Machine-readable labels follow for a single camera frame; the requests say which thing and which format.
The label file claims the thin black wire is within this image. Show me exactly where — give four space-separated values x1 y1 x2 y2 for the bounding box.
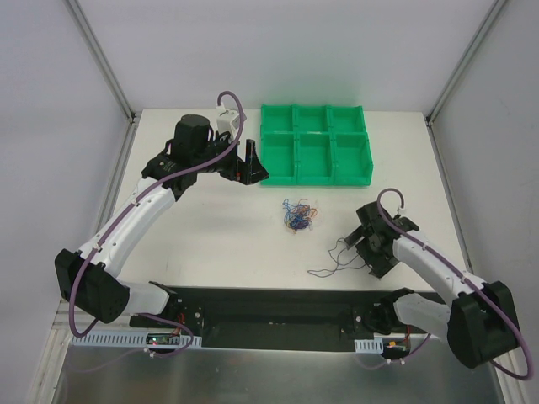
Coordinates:
307 237 366 279

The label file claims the purple yellow wire bundle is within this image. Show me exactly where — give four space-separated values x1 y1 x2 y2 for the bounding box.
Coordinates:
280 197 321 235

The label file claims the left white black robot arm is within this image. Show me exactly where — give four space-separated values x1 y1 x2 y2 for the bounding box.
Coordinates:
54 109 270 327

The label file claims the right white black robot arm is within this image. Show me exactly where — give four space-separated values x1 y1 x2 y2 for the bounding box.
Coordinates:
344 202 522 369

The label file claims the green six-compartment bin tray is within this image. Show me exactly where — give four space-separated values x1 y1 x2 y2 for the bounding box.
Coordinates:
260 104 374 188

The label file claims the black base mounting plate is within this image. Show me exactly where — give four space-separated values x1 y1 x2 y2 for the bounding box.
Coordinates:
125 284 430 350

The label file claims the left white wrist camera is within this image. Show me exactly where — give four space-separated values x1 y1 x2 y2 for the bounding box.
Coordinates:
216 105 245 142

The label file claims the right white cable duct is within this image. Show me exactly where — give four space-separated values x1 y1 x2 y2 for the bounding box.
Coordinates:
354 338 384 354

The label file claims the white cable duct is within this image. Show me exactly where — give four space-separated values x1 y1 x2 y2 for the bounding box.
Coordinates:
354 338 384 354
72 331 202 350

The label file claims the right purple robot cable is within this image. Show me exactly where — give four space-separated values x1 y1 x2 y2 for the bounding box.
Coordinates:
376 189 532 381

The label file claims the left aluminium frame post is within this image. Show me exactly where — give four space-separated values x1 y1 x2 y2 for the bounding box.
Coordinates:
62 0 136 123

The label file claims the aluminium frame post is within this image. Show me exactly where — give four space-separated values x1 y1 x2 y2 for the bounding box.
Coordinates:
62 0 136 123
424 0 510 127

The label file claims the left white cable duct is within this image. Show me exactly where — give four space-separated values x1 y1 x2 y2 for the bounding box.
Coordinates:
72 331 202 350

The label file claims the right aluminium frame post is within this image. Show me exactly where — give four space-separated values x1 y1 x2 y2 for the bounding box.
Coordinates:
424 0 510 127

